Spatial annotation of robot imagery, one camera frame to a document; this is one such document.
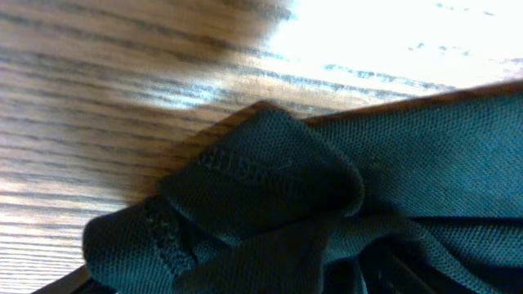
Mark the black t-shirt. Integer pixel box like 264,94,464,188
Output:
83,94,522,293

